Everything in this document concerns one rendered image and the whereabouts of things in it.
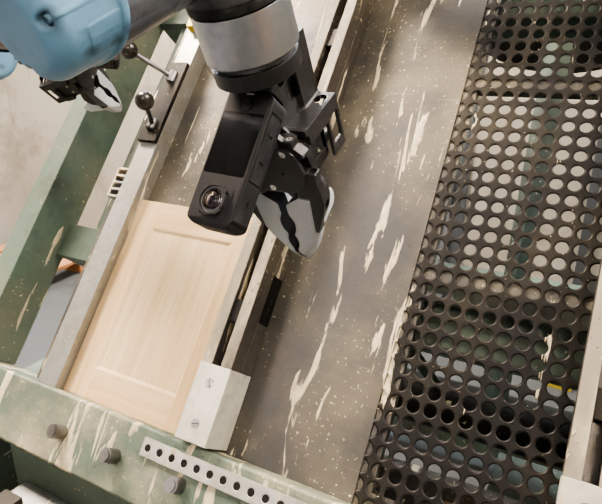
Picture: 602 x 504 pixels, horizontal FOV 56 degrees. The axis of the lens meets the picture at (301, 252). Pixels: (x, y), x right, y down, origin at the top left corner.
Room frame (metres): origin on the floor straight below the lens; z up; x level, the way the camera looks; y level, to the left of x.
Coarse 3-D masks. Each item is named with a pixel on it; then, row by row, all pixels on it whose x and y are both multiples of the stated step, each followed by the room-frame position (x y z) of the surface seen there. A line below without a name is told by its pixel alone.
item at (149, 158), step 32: (192, 32) 1.38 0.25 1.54; (192, 64) 1.32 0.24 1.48; (160, 160) 1.21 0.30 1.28; (128, 192) 1.15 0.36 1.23; (128, 224) 1.11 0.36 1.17; (96, 256) 1.07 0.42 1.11; (96, 288) 1.02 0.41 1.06; (64, 320) 1.00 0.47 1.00; (64, 352) 0.95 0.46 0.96; (64, 384) 0.93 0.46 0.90
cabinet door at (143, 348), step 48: (144, 240) 1.08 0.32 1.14; (192, 240) 1.04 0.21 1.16; (240, 240) 0.99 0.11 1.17; (144, 288) 1.01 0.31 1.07; (192, 288) 0.97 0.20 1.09; (96, 336) 0.98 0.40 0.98; (144, 336) 0.94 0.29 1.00; (192, 336) 0.90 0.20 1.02; (96, 384) 0.91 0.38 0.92; (144, 384) 0.87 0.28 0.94; (192, 384) 0.84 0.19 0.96
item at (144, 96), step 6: (138, 96) 1.13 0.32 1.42; (144, 96) 1.13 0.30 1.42; (150, 96) 1.13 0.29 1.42; (138, 102) 1.13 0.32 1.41; (144, 102) 1.12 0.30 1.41; (150, 102) 1.13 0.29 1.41; (144, 108) 1.13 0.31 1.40; (150, 108) 1.14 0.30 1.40; (150, 114) 1.19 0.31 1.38; (150, 120) 1.20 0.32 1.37; (156, 120) 1.23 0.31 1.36; (150, 126) 1.21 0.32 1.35
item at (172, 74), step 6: (132, 42) 1.25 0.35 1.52; (126, 48) 1.24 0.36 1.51; (132, 48) 1.24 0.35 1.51; (126, 54) 1.24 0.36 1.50; (132, 54) 1.25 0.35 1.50; (138, 54) 1.26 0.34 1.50; (144, 60) 1.27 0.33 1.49; (156, 66) 1.28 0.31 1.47; (162, 72) 1.28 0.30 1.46; (168, 72) 1.29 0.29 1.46; (174, 72) 1.29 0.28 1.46; (168, 78) 1.28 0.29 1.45; (174, 78) 1.29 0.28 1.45
